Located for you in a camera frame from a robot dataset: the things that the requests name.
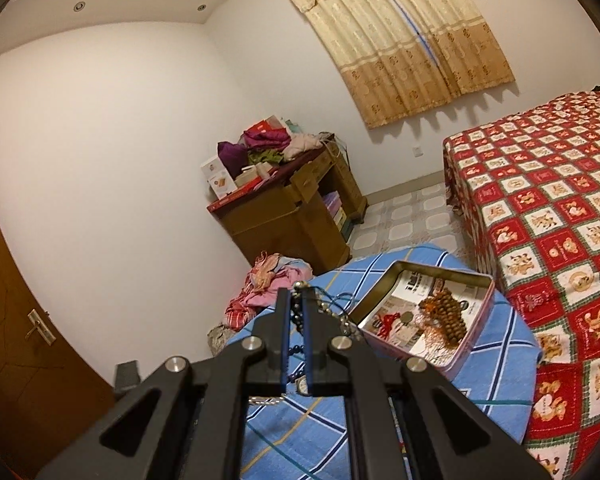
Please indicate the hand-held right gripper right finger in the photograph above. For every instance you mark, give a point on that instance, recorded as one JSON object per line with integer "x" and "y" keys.
{"x": 309, "y": 350}

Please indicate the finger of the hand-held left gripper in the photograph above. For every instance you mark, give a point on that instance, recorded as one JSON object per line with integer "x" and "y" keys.
{"x": 126, "y": 375}

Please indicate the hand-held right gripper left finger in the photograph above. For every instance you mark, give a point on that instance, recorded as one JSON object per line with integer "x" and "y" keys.
{"x": 281, "y": 345}

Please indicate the pink metal tin box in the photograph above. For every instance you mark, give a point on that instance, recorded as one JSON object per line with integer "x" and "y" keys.
{"x": 472, "y": 310}

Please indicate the pink clothes pile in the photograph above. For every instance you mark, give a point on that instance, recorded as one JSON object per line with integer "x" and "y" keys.
{"x": 270, "y": 285}

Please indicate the brown wooden door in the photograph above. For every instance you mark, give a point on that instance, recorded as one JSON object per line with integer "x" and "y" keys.
{"x": 25, "y": 370}

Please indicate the brown wooden desk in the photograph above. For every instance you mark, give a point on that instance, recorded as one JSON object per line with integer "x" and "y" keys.
{"x": 280, "y": 225}

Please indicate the purple boxes inside desk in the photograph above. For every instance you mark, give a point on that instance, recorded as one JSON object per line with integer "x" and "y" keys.
{"x": 336, "y": 212}

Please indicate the flat red box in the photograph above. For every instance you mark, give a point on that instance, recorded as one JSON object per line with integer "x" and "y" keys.
{"x": 240, "y": 195}

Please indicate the blue plaid cloth covered stool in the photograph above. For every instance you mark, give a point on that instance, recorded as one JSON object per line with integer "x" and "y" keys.
{"x": 485, "y": 330}

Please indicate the white printed box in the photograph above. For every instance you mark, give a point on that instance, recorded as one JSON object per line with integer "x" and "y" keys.
{"x": 220, "y": 177}

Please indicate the pile of clothes on desk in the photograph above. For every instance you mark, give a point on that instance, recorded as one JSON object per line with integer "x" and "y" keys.
{"x": 270, "y": 147}

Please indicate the red gift box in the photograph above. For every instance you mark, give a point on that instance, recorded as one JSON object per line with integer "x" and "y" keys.
{"x": 267, "y": 125}

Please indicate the bed with red patterned cover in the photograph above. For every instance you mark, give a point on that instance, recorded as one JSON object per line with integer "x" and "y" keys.
{"x": 555, "y": 220}

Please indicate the beige patterned curtain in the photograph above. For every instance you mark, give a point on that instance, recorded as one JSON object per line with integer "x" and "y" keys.
{"x": 390, "y": 45}

